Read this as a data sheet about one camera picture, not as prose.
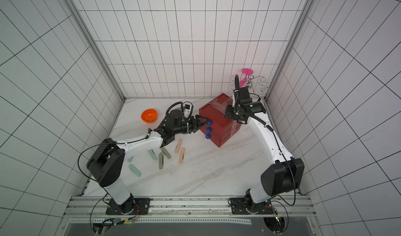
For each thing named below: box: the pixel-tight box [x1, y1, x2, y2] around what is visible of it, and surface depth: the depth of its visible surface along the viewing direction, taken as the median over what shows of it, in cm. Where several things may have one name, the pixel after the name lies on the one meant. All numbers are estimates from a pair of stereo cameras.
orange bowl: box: [140, 108, 159, 124], surface depth 108 cm
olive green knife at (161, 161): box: [158, 151, 164, 170], surface depth 89 cm
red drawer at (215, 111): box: [198, 92, 242, 128], surface depth 87 cm
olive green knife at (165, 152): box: [160, 147, 172, 159], surface depth 92 cm
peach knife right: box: [178, 147, 186, 164], surface depth 92 cm
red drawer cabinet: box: [198, 92, 242, 148], surface depth 87 cm
